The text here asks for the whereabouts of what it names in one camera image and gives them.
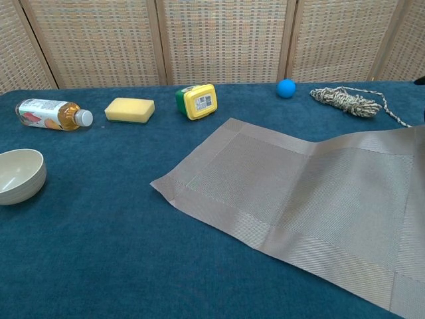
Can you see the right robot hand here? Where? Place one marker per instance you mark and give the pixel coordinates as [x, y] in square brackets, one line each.
[421, 79]

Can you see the gray woven placemat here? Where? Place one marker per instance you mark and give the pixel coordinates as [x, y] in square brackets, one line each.
[315, 199]

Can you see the cream bowl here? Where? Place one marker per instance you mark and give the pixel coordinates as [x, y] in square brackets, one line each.
[20, 179]

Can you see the blue ball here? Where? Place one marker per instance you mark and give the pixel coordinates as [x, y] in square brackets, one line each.
[286, 88]

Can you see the bamboo folding screen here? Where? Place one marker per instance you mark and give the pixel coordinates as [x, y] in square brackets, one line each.
[225, 40]

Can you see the yellow green lidded container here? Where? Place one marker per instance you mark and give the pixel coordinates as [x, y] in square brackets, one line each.
[201, 103]

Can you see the yellow sponge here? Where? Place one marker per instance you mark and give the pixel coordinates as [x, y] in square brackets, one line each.
[129, 109]

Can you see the blue carpet table cover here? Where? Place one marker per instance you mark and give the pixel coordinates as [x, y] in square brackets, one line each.
[99, 249]

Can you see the plastic tea bottle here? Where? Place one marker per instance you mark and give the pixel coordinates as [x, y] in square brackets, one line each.
[50, 114]

